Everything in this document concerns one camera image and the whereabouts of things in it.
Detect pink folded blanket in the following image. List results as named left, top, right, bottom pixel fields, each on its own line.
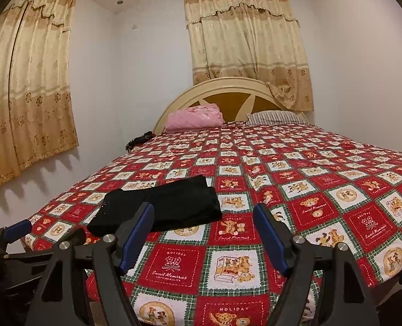
left=165, top=104, right=225, bottom=133

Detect black item beside bed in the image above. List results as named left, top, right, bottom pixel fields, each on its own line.
left=125, top=131, right=156, bottom=153

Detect cream wooden headboard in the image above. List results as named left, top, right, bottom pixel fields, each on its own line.
left=152, top=76, right=307, bottom=136

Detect beige curtain on side wall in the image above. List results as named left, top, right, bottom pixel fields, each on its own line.
left=0, top=0, right=79, bottom=186

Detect black pants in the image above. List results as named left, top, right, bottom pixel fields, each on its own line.
left=87, top=175, right=222, bottom=237

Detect red patchwork teddy bedspread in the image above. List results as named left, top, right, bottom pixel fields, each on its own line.
left=22, top=123, right=402, bottom=325

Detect beige curtain behind headboard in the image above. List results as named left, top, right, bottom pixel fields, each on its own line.
left=184, top=0, right=314, bottom=112

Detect striped pillow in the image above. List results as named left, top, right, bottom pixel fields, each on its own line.
left=246, top=110, right=308, bottom=125

